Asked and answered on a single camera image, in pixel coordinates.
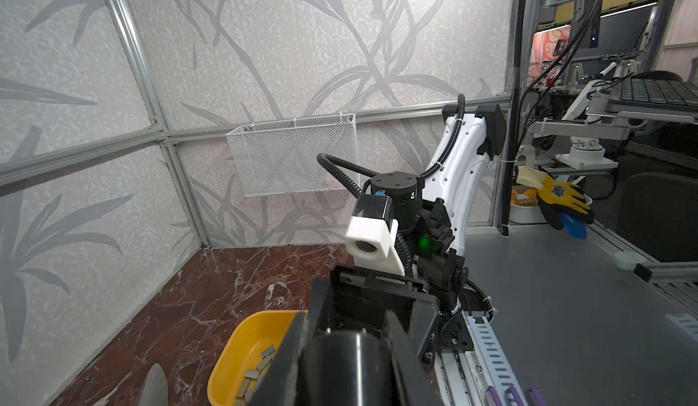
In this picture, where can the black stapler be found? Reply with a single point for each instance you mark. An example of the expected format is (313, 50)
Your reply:
(345, 368)

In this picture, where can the black computer keyboard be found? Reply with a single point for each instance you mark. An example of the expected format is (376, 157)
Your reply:
(654, 94)

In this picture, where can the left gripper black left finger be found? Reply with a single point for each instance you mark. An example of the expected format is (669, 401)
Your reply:
(279, 385)

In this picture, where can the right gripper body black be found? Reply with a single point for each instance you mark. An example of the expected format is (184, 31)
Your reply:
(429, 300)

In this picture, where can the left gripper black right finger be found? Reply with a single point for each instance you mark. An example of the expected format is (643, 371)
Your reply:
(410, 383)

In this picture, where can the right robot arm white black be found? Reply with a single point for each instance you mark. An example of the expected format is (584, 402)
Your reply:
(470, 143)

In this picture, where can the yellow plastic tray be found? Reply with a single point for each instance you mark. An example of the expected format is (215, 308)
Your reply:
(241, 375)

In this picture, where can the white wire mesh basket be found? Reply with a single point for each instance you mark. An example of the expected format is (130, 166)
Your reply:
(279, 157)

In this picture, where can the yellow black work glove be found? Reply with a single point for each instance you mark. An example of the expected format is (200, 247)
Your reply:
(555, 198)

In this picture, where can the purple toy rake pink handle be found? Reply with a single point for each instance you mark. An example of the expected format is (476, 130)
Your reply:
(511, 396)

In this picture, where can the silver metal trowel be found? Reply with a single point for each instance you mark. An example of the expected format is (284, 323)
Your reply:
(152, 391)

